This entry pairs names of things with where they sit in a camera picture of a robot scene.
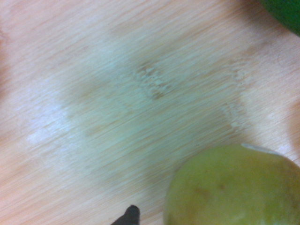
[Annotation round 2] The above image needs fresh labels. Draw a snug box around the light wooden tray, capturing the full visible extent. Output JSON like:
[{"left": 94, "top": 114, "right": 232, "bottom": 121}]
[{"left": 0, "top": 0, "right": 300, "bottom": 225}]

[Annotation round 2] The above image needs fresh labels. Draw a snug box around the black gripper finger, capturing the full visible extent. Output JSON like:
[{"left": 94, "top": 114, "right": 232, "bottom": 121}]
[{"left": 110, "top": 204, "right": 141, "bottom": 225}]

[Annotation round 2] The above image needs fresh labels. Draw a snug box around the dark green round fruit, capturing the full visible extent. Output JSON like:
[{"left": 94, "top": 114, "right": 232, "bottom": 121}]
[{"left": 257, "top": 0, "right": 300, "bottom": 38}]

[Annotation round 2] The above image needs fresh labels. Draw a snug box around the green apple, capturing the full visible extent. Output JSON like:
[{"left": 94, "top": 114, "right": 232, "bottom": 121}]
[{"left": 163, "top": 143, "right": 300, "bottom": 225}]

